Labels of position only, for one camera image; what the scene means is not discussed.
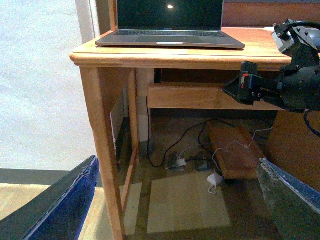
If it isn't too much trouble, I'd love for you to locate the wooden pull-out keyboard tray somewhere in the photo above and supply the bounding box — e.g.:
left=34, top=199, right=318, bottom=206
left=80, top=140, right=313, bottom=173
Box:
left=147, top=82, right=281, bottom=111

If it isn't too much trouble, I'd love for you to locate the wooden desk with hutch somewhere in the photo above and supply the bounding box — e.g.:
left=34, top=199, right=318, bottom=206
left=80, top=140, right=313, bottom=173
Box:
left=69, top=0, right=320, bottom=240

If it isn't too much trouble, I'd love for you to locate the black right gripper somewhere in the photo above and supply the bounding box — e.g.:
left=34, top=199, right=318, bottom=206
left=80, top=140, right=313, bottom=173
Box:
left=222, top=19, right=320, bottom=112

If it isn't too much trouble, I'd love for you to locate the white power adapter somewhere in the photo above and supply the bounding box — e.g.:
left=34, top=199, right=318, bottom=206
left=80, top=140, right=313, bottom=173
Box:
left=207, top=172, right=224, bottom=186

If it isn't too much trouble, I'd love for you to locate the grey open laptop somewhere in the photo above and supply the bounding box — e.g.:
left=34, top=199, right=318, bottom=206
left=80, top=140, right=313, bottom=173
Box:
left=96, top=0, right=245, bottom=49

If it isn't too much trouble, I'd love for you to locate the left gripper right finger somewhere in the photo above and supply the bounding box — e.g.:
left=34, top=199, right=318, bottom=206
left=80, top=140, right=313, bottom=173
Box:
left=256, top=158, right=320, bottom=240

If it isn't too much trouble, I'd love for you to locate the wooden rolling footrest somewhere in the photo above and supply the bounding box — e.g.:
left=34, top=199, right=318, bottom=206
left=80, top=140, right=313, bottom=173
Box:
left=207, top=122, right=265, bottom=180

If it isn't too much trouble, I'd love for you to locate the white lamp cable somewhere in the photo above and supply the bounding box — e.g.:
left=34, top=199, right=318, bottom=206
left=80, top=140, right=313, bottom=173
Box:
left=207, top=126, right=275, bottom=196

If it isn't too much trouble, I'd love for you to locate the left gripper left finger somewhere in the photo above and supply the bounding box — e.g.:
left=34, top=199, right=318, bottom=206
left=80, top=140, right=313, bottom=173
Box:
left=0, top=155, right=100, bottom=240

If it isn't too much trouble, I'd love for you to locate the black floor cable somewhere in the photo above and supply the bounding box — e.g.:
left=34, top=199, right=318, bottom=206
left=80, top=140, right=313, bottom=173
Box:
left=146, top=97, right=236, bottom=168

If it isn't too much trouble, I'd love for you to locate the white plug adapter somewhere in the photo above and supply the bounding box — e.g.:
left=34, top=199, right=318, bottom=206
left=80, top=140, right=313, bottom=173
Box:
left=176, top=158, right=187, bottom=168

